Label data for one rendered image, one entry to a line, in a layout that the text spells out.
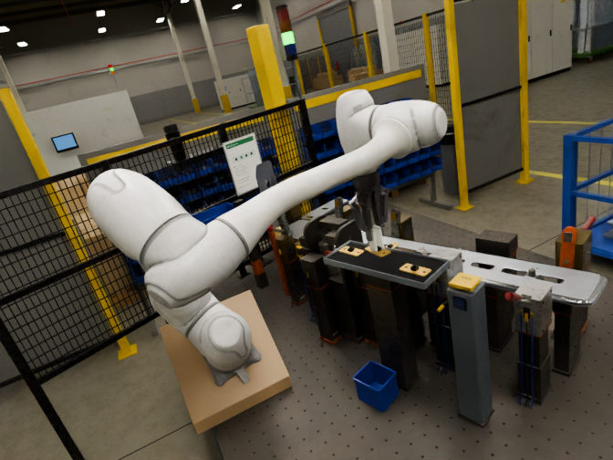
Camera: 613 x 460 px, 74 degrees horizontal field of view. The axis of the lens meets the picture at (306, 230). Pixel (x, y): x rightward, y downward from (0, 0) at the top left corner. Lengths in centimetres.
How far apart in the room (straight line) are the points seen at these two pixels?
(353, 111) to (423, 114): 19
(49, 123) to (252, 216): 724
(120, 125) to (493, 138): 591
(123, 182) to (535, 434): 121
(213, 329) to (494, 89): 399
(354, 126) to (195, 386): 101
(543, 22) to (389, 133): 1236
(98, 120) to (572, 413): 751
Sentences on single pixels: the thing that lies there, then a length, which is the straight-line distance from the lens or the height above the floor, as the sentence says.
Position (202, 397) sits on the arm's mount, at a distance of 154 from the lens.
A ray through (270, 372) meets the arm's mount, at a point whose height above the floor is 78.
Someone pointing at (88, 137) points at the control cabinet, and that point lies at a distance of 794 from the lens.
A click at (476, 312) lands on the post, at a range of 113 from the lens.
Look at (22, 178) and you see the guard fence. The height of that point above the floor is 147.
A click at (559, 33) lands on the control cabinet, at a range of 1375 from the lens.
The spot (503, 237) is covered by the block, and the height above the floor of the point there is 103.
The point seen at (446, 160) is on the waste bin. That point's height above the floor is 42.
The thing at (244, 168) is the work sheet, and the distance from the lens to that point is 237.
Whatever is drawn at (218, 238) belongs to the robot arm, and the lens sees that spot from 78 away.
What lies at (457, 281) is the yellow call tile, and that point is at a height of 116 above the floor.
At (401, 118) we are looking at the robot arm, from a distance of 95.
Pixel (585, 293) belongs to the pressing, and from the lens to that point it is 138.
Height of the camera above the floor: 174
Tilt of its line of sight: 22 degrees down
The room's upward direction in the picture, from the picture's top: 13 degrees counter-clockwise
